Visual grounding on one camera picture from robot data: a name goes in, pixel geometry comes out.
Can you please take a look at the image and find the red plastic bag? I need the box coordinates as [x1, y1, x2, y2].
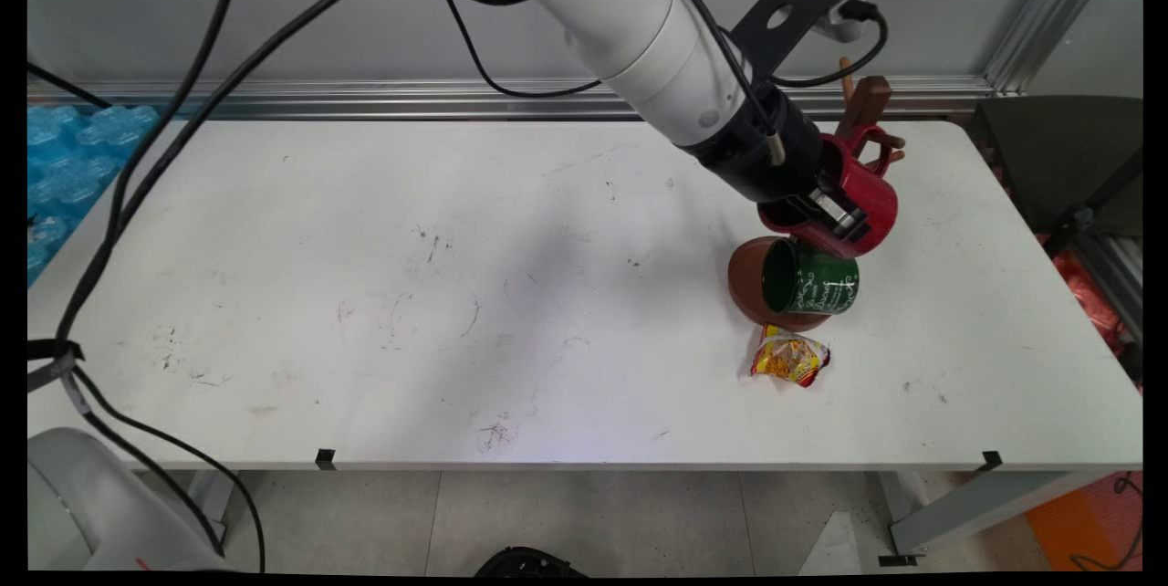
[1048, 248, 1129, 361]

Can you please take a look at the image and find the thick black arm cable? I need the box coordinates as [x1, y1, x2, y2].
[50, 0, 267, 574]

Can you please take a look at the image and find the red ceramic mug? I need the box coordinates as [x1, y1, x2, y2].
[756, 123, 901, 261]

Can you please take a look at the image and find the horizontal aluminium rail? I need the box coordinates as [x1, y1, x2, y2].
[27, 77, 996, 122]

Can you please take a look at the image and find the aluminium side frame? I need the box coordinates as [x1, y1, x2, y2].
[1075, 234, 1143, 342]

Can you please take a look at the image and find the green mug with white script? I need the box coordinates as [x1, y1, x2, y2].
[762, 237, 861, 316]

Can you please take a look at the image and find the yellow red snack packet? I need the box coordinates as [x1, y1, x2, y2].
[750, 324, 832, 389]

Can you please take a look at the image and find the black object on floor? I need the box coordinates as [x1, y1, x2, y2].
[474, 546, 590, 579]

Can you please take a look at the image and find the thin black wall cable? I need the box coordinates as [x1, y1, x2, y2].
[27, 61, 114, 110]

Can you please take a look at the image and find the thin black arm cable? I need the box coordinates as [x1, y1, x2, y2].
[78, 0, 256, 560]

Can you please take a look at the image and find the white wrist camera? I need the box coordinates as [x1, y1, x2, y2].
[824, 0, 882, 45]

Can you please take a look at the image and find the grey table leg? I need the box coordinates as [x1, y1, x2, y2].
[182, 469, 240, 556]
[878, 469, 1116, 568]

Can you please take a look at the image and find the brown wooden mug tree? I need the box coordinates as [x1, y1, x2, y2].
[727, 57, 910, 334]

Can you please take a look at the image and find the orange floor mat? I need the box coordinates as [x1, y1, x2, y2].
[1026, 471, 1143, 574]

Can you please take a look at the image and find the black cable strap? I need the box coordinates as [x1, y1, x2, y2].
[27, 339, 92, 416]

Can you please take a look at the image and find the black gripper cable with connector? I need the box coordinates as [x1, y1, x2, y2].
[642, 0, 788, 167]

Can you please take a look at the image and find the black chair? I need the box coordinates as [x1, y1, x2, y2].
[965, 96, 1143, 256]

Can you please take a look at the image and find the thin black floor cable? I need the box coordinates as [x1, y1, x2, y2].
[1068, 472, 1143, 573]

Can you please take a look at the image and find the black camera cable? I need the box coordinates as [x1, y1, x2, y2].
[440, 0, 890, 100]

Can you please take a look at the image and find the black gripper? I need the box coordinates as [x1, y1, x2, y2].
[679, 78, 871, 241]

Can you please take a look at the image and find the slanted aluminium post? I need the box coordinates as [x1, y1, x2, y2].
[980, 0, 1129, 98]

